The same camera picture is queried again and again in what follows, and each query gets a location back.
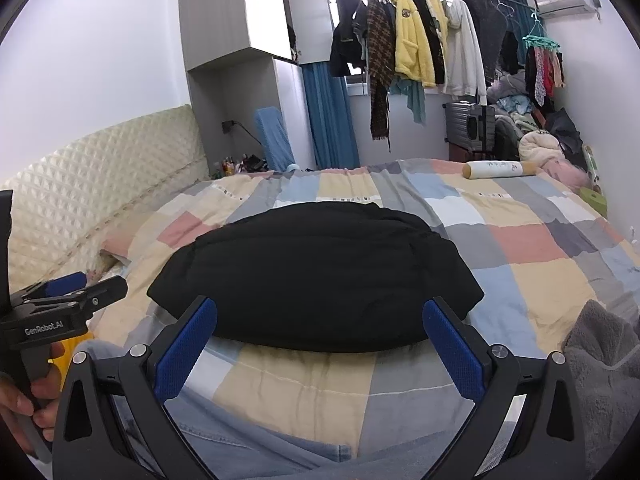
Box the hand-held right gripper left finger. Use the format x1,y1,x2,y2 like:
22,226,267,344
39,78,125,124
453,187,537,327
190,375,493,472
52,295,218,480

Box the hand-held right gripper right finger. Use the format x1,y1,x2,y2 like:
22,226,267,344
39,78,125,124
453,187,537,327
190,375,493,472
421,296,586,480

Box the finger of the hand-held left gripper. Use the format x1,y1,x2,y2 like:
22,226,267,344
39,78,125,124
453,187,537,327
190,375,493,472
47,275,129,312
40,271,89,298

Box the black garment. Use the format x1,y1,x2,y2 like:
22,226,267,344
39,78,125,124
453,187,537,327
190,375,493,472
146,201,485,354

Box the pile of clothes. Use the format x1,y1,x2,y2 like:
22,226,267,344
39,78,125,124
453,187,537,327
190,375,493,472
487,72,586,171

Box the person's left hand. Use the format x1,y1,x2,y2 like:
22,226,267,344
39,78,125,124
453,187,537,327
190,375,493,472
0,342,67,443

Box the yellow cloth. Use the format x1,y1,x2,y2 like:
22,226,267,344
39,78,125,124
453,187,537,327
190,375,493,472
47,332,88,391

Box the pink pillow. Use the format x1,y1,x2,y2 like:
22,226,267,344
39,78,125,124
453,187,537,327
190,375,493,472
101,210,166,263

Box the person's blue jeans legs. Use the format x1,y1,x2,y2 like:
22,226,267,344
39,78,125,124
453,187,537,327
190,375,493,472
165,390,481,480

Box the cream quilted headboard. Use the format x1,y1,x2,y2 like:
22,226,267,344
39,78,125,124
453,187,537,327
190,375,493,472
0,104,211,296

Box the patchwork quilt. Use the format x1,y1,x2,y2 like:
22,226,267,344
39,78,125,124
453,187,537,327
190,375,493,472
92,158,640,461

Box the grey fleece blanket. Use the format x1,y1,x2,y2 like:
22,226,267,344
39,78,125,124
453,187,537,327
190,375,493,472
560,300,640,480

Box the cluster of bedside bottles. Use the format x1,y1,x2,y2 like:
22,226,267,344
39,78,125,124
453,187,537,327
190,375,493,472
212,152,268,178

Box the white cylinder pillow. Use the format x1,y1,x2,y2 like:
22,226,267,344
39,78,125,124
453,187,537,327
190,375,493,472
461,160,538,180

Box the dark red cabinet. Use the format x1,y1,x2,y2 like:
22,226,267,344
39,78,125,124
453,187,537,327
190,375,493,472
448,142,481,163

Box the pink plush blanket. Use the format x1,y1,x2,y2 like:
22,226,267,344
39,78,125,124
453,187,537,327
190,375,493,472
540,157,591,193

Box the blue fabric chair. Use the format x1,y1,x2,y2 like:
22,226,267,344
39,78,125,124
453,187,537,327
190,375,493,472
253,106,297,173

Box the cream plush blanket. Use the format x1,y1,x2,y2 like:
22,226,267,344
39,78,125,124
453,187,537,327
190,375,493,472
517,130,563,166

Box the grey suitcase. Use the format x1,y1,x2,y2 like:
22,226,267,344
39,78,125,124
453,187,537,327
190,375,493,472
442,101,497,153

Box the teal hanging garment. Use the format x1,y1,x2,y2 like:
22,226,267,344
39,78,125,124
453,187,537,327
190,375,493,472
390,77,427,126

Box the blue curtain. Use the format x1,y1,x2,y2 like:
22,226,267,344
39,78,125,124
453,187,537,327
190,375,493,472
300,60,361,171

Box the white hoodie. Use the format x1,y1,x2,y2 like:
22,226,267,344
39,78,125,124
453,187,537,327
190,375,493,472
442,0,488,106

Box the row of hanging socks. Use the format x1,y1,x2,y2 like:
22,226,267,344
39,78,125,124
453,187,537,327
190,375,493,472
525,45,567,107

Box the grey wardrobe cabinet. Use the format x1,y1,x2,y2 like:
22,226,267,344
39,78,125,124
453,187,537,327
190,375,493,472
177,0,336,181

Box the brown plaid scarf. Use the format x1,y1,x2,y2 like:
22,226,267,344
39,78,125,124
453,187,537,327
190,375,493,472
366,0,398,153

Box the yellow fleece jacket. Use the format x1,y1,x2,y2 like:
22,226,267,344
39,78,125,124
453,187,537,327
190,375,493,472
389,0,437,88

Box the green clip hanger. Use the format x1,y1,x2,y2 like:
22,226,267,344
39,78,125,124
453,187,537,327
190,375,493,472
522,10,563,52

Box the black hanging jacket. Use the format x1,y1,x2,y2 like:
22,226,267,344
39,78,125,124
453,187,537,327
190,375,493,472
328,0,373,78

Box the dark teal hanging cloth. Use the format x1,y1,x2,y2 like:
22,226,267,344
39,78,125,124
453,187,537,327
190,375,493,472
509,0,535,77

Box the black hanging coat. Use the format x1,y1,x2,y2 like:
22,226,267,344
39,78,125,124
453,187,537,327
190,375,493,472
411,0,447,86

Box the dark grey sweater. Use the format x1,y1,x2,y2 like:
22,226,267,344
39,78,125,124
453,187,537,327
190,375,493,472
452,0,511,86

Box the pale yellow hanging shirt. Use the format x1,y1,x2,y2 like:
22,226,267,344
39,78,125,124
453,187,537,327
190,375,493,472
425,0,452,47

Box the white air conditioner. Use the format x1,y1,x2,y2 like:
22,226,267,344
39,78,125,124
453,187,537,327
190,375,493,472
537,0,601,21

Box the black wall plug with cable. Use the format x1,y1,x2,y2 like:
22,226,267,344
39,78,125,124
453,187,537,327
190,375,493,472
221,119,263,158

